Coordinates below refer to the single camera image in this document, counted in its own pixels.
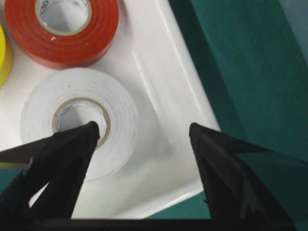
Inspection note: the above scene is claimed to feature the white tape roll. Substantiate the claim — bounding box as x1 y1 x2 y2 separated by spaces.
20 68 139 180

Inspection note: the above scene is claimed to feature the white plastic tray case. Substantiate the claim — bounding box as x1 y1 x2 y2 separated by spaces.
0 0 222 220

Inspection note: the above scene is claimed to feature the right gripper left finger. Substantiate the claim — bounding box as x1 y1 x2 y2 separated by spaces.
0 121 100 230

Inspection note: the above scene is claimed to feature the red tape roll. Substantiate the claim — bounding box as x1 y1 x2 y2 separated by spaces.
4 0 119 69

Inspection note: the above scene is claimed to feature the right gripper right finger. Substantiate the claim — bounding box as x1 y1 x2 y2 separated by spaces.
189 123 308 231

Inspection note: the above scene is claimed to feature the yellow tape roll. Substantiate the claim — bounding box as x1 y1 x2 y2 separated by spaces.
0 25 13 87

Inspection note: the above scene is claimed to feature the green table cloth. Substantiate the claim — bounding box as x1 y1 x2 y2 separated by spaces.
171 0 308 162

